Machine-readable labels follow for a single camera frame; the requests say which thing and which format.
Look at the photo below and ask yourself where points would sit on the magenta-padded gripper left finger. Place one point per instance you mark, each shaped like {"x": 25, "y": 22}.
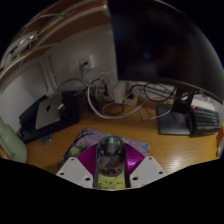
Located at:
{"x": 75, "y": 171}

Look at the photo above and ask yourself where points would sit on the wooden wall shelf unit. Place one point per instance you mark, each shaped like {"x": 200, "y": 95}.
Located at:
{"x": 50, "y": 26}

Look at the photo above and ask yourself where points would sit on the white wall outlet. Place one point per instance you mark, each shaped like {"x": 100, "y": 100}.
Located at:
{"x": 81, "y": 62}

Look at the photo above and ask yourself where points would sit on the floral print mouse pad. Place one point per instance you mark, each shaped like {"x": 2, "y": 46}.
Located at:
{"x": 86, "y": 136}

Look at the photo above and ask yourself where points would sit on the transparent computer mouse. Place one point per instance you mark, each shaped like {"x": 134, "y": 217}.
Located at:
{"x": 110, "y": 156}

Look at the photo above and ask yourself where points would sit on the dark grey keyboard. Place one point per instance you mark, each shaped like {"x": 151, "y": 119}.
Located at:
{"x": 205, "y": 120}

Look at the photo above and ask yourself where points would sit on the white power strip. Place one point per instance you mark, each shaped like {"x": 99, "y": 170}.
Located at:
{"x": 120, "y": 91}

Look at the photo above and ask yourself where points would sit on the black computer monitor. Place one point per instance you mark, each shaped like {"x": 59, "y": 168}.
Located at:
{"x": 160, "y": 40}

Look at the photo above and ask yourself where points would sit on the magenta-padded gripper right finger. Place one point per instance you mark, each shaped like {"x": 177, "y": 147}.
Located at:
{"x": 146, "y": 170}

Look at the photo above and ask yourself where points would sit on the black box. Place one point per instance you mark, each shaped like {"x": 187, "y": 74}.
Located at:
{"x": 71, "y": 106}

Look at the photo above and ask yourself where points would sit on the silver mini computer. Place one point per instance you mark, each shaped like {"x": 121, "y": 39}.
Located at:
{"x": 48, "y": 111}

